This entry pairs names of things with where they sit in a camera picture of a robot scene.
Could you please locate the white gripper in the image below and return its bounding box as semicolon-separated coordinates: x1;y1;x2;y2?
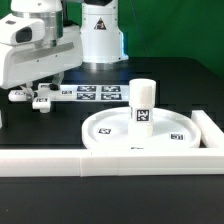
0;0;83;102

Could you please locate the white cross-shaped table base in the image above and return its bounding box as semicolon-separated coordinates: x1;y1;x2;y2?
7;82;76;114

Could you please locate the white round table top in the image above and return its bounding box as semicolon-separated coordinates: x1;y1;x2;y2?
82;107;201;150

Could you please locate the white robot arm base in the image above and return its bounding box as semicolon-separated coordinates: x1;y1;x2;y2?
81;0;128;64

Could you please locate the white marker sheet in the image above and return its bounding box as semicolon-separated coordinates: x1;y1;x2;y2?
54;85;129;102

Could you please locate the white right fence rail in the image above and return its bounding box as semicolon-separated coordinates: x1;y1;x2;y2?
191;110;224;149

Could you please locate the white fence rail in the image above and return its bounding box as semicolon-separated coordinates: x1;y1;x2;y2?
191;110;224;149
0;148;224;177

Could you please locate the white front fence rail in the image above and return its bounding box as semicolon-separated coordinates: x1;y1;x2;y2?
0;148;224;177

